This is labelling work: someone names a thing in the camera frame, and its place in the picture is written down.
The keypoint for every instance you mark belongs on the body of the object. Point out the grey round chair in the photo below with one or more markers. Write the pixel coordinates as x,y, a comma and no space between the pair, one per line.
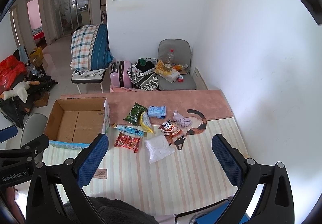
33,128

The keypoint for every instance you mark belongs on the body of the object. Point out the clear plastic bottle red cap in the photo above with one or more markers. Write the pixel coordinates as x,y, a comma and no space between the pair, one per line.
170,57

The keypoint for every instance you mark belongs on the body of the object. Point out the black white patterned bag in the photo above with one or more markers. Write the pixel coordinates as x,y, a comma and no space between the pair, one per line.
142,74

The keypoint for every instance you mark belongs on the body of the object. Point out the white soft bag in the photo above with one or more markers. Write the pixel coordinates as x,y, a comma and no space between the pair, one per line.
158,148

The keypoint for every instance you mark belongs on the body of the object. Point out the pink suitcase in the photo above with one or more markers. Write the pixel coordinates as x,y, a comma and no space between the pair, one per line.
118,74

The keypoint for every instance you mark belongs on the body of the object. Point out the white tissue box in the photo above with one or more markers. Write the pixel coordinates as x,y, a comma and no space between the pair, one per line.
170,76

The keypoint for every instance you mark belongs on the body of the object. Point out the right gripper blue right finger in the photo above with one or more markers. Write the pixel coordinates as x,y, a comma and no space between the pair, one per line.
275,204

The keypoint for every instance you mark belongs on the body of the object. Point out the lilac cloth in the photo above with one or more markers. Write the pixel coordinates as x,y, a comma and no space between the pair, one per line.
181,120

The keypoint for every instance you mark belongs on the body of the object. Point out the green snack packet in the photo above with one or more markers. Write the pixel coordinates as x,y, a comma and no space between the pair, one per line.
133,116

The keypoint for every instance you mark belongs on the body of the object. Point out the pink striped cat mat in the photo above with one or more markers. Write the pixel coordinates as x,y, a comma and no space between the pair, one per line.
188,179

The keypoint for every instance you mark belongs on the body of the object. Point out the red snack packet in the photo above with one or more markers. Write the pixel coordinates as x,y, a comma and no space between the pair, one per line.
128,142

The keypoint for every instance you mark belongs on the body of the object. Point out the open cardboard box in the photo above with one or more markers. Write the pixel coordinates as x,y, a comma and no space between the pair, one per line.
75,123

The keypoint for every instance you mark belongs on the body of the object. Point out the orange panda snack packet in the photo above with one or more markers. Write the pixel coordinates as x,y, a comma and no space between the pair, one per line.
170,129

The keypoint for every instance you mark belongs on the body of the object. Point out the red plastic bag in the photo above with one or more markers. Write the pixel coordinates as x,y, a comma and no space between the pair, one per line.
11,68

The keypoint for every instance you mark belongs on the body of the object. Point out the grey cushioned chair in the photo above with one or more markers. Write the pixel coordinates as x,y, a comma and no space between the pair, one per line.
181,63

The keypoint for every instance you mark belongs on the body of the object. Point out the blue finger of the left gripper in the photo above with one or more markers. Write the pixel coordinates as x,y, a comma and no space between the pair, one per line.
32,151
8,133

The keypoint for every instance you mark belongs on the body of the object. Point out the yellow silver scrubber roll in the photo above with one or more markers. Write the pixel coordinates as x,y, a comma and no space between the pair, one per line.
145,122

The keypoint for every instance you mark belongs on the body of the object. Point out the plaid blue folded quilt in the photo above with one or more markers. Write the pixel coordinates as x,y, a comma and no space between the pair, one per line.
90,48

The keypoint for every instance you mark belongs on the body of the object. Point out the blue tissue pack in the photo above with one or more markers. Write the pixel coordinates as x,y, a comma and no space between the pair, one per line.
157,112

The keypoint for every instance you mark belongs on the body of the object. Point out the yellow plastic bag on chair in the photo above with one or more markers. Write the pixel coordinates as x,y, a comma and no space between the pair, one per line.
159,68

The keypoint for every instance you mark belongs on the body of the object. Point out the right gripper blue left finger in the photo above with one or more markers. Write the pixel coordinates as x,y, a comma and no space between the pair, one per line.
44,204

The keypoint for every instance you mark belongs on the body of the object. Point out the long blue snack packet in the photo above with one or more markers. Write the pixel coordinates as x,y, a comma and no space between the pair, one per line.
129,130

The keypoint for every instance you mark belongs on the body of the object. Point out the yellow paper bag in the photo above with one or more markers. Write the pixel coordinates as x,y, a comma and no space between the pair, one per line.
36,57

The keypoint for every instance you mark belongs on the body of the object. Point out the white goose plush toy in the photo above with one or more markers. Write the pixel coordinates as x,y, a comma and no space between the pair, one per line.
19,90

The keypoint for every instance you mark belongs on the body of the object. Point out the white bench chair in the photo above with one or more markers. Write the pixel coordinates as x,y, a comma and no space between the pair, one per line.
90,77

